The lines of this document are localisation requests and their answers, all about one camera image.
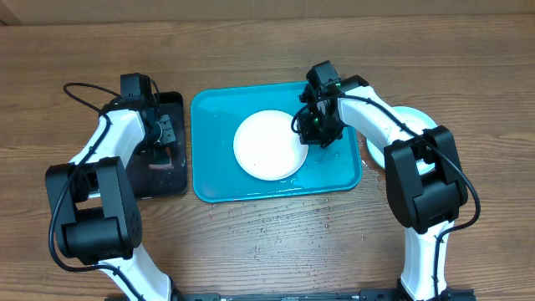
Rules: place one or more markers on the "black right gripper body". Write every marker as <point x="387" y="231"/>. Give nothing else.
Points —
<point x="320" y="130"/>

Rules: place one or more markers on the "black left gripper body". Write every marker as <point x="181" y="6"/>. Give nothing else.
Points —
<point x="164" y="135"/>

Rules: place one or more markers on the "green orange sponge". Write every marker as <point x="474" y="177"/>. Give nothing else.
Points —
<point x="161" y="159"/>

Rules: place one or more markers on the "white plate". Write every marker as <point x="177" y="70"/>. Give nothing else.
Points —
<point x="266" y="148"/>

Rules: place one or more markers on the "light blue plate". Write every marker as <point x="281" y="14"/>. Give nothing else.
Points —
<point x="417" y="121"/>

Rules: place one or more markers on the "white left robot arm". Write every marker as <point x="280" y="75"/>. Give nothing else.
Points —
<point x="95" y="219"/>

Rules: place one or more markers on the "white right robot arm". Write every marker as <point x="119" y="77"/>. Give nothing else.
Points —
<point x="425" y="187"/>

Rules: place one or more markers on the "black water tray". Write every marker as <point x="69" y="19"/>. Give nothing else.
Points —
<point x="124" y="170"/>

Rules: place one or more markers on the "teal serving tray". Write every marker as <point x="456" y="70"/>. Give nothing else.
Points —
<point x="217" y="176"/>

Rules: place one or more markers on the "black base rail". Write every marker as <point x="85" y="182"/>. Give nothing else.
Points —
<point x="381" y="294"/>

